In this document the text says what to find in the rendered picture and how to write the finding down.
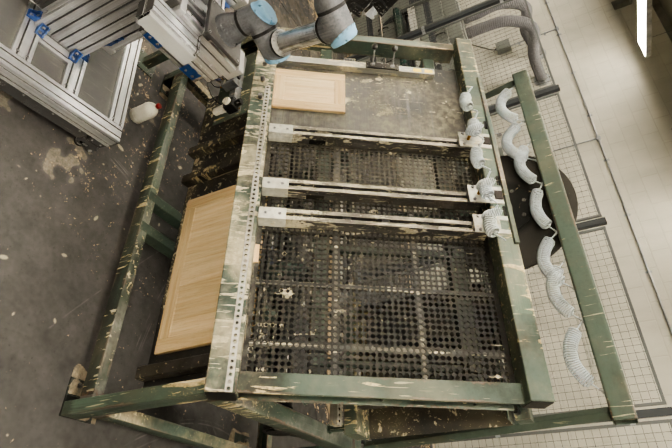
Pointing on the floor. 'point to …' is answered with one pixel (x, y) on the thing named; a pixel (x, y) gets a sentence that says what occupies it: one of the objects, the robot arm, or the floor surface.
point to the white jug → (144, 112)
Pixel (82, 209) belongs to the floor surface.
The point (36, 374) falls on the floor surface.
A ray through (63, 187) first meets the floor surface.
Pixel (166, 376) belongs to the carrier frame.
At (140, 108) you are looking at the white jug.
